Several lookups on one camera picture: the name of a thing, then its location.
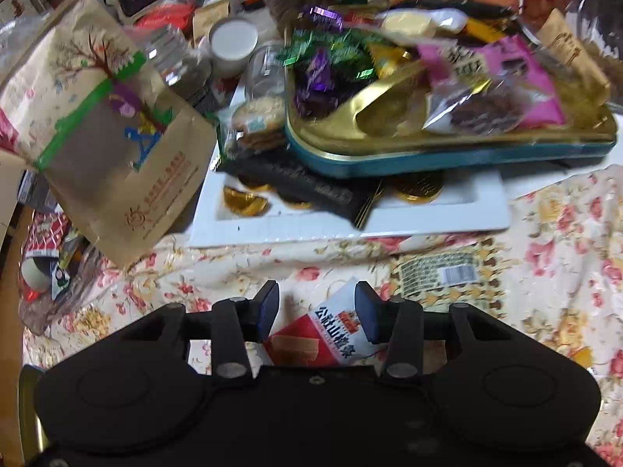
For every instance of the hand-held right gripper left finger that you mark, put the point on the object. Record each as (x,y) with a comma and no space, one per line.
(269,309)

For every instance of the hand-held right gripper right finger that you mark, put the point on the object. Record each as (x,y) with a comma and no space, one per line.
(366,316)

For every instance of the white red snack packet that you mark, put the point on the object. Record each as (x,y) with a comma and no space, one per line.
(336,321)

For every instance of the white plastic coin tray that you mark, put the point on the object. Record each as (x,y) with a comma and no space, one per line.
(292,228)

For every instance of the yellow patterned snack packet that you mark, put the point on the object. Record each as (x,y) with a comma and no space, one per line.
(438,270)

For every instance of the gold chocolate coin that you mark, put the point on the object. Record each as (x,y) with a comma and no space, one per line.
(418,189)
(243,202)

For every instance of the teal gold tin tray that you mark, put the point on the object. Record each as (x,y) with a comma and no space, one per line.
(438,155)

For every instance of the clear plastic bag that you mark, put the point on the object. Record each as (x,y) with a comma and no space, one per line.
(82,292)

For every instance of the rice cracker packet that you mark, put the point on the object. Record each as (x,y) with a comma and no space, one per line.
(258,114)

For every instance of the floral tablecloth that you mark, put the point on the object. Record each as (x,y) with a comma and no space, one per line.
(559,253)

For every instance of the gold plastic tray insert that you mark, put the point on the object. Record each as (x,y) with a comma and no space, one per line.
(384,102)

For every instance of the brown paper bag tree print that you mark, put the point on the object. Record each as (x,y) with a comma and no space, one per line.
(97,155)

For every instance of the clear packet dark cookie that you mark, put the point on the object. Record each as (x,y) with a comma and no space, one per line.
(477,112)

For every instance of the clear glass jar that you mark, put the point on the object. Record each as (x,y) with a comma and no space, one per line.
(265,75)

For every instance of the red white checkered packet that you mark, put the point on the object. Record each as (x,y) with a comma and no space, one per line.
(46,233)

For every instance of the purple wrapped candy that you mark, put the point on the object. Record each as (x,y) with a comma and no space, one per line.
(316,78)
(323,15)

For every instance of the white bottle red cap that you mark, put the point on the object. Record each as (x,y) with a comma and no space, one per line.
(35,275)

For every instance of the grey box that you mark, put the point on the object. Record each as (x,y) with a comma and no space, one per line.
(39,192)

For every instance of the pile of green wrapped candies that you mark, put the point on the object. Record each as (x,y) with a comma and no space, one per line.
(340,48)

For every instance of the clear plastic jar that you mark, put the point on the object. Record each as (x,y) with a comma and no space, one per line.
(170,58)

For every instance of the white lidded jar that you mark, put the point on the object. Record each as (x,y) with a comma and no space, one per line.
(232,41)

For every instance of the pink snack packet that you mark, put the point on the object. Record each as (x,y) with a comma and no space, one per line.
(525,92)

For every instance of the pale round pastry packet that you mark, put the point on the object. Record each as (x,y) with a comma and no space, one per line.
(413,22)

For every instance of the red plastic bag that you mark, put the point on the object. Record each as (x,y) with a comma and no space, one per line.
(165,15)

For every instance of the orange black snack packet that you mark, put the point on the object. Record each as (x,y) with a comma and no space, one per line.
(486,24)

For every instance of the red pink packet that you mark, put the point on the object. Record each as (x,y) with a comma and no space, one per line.
(7,129)

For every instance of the brown kraft snack bag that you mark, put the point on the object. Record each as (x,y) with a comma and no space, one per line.
(569,48)

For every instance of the clear plastic container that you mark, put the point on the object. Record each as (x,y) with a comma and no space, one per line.
(598,9)

